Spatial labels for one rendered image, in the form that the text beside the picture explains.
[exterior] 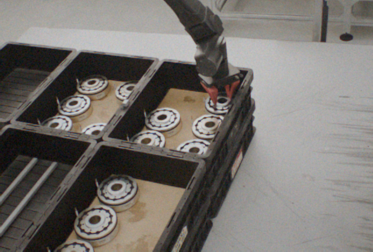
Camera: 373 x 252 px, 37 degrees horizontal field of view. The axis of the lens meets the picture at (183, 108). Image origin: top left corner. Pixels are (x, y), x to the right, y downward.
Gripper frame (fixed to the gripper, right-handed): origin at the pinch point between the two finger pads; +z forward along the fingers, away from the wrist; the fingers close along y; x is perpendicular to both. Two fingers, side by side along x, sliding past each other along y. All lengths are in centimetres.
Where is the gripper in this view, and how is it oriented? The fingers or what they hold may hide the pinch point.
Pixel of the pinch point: (221, 98)
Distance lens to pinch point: 164.3
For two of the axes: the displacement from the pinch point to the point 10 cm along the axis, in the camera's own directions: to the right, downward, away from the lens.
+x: -4.5, -4.9, 7.5
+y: 8.8, -3.7, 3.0
